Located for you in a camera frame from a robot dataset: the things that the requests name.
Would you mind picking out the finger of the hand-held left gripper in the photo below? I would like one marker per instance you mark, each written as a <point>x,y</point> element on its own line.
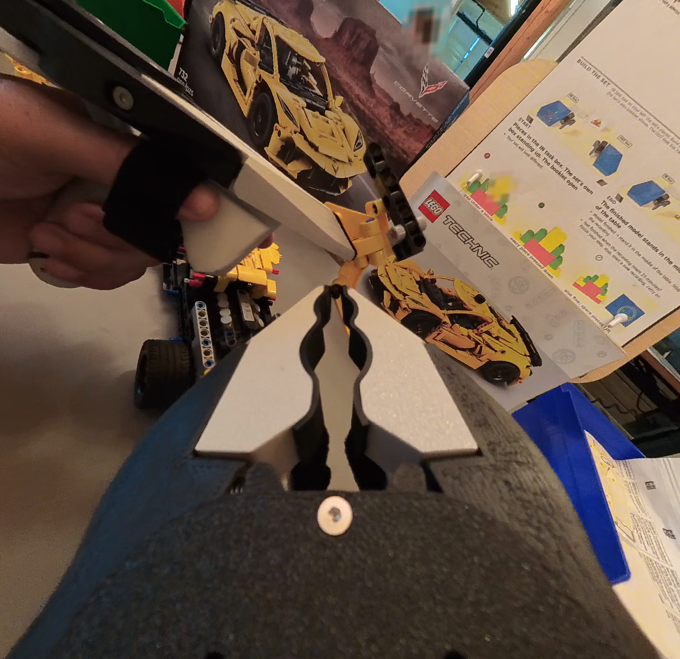
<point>297,213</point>

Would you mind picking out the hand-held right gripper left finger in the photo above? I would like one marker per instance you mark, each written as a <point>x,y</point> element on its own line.
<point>255,399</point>

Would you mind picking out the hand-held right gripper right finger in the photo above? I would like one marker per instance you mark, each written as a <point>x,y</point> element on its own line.
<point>419,399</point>

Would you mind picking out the yellow curved fender assembly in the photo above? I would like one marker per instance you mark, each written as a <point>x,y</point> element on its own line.
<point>372,234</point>

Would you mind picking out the grey desk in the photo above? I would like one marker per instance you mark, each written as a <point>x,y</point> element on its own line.
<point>53,457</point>

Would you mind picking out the person's left hand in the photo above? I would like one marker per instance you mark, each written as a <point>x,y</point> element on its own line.
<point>48,154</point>

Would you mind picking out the dark green plastic tray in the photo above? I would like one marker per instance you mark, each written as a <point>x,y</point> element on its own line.
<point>133,16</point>

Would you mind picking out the partly built toy car model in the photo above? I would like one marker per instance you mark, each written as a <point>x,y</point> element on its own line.
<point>212,319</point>

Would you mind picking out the blue storage bin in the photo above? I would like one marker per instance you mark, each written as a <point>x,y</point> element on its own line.
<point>563,446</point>

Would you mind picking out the instruction booklet with yellow car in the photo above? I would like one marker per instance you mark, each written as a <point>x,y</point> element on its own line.
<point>558,308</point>

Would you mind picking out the dark toy car box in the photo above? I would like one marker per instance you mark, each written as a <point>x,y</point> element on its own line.
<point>372,59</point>

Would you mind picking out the white plastic clip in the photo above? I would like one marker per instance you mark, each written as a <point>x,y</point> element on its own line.
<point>475,178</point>
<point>616,320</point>

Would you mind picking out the stack of white paper sheets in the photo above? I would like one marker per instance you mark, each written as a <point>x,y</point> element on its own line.
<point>648,537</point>

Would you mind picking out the instruction poster board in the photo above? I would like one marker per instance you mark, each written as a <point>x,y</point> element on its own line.
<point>611,59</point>

